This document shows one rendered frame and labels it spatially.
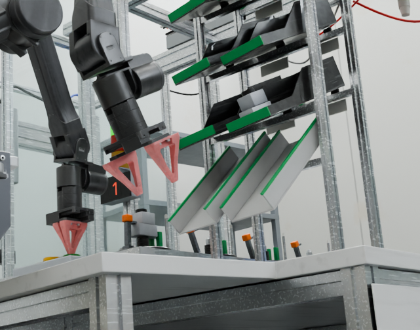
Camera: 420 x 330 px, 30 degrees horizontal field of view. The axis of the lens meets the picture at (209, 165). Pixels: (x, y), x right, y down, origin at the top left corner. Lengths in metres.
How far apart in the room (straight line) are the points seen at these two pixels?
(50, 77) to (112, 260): 0.75
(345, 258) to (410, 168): 4.52
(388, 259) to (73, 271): 0.51
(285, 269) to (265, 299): 0.07
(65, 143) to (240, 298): 0.62
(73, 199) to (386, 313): 0.81
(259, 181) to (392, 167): 4.19
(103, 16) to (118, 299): 0.47
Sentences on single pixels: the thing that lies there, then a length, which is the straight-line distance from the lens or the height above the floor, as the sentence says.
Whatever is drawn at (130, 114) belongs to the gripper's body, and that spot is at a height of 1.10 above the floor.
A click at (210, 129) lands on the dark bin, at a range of 1.72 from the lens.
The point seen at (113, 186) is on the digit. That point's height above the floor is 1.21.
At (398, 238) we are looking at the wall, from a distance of 5.79.
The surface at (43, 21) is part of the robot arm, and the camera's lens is 1.23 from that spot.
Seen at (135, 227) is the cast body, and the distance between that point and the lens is 1.93.
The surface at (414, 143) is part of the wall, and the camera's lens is 5.80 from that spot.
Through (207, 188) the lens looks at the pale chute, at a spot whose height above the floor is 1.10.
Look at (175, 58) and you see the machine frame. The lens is 3.47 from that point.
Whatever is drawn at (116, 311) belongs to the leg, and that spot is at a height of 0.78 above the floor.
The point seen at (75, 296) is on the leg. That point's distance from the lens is 1.23.
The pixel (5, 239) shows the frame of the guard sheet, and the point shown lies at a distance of 2.64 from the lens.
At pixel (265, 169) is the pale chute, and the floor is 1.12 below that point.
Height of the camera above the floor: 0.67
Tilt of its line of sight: 15 degrees up
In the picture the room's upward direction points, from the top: 4 degrees counter-clockwise
